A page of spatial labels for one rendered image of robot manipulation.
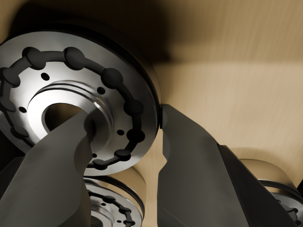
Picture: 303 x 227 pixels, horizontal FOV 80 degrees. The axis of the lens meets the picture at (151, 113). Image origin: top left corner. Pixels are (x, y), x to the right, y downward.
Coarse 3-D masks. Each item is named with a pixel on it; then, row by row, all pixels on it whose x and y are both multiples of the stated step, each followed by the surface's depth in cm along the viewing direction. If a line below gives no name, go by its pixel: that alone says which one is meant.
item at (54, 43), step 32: (32, 32) 8; (64, 32) 8; (0, 64) 9; (32, 64) 9; (64, 64) 9; (96, 64) 9; (128, 64) 9; (0, 96) 10; (32, 96) 10; (128, 96) 10; (0, 128) 11; (128, 128) 11; (96, 160) 13; (128, 160) 12
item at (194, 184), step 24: (168, 120) 10; (192, 120) 10; (168, 144) 8; (192, 144) 8; (216, 144) 8; (168, 168) 7; (192, 168) 7; (216, 168) 7; (168, 192) 6; (192, 192) 6; (216, 192) 6; (168, 216) 6; (192, 216) 5; (216, 216) 5; (240, 216) 5
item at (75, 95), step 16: (48, 96) 9; (64, 96) 9; (80, 96) 9; (96, 96) 10; (32, 112) 10; (48, 112) 11; (96, 112) 10; (32, 128) 11; (48, 128) 11; (96, 128) 10; (112, 128) 11; (96, 144) 11
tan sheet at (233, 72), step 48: (0, 0) 10; (48, 0) 10; (96, 0) 10; (144, 0) 10; (192, 0) 10; (240, 0) 10; (288, 0) 10; (144, 48) 11; (192, 48) 11; (240, 48) 11; (288, 48) 11; (192, 96) 13; (240, 96) 13; (288, 96) 13; (240, 144) 15; (288, 144) 15
